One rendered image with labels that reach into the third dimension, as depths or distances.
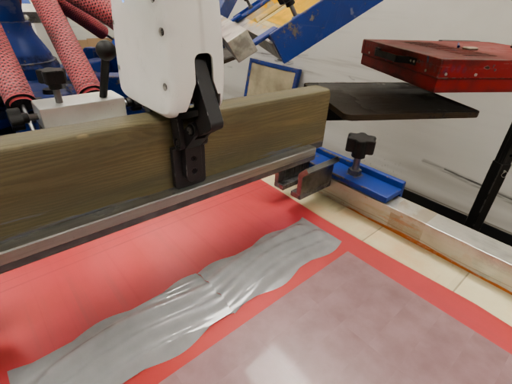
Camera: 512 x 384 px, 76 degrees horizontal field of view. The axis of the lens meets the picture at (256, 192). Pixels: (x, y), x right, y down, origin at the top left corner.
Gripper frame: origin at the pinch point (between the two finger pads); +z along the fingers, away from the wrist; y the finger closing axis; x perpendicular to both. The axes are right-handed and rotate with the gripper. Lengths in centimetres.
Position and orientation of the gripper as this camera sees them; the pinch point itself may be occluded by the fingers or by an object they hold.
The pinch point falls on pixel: (177, 157)
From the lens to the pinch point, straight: 31.9
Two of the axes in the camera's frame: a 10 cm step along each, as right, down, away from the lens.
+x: 7.6, -3.0, 5.8
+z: -0.4, 8.6, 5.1
